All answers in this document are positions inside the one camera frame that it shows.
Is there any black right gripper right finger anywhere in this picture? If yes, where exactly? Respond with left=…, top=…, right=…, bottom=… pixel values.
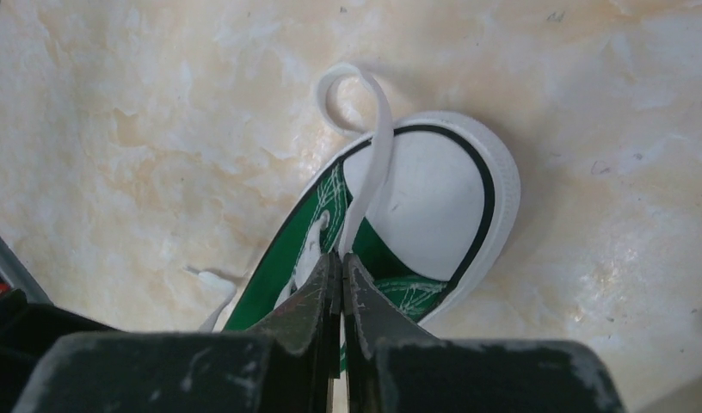
left=342, top=255, right=625, bottom=412

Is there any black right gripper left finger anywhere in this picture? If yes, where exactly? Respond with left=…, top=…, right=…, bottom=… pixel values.
left=15, top=253, right=342, bottom=412

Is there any green canvas sneaker right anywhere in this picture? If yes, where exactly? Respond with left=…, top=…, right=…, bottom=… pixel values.
left=200, top=63, right=521, bottom=332

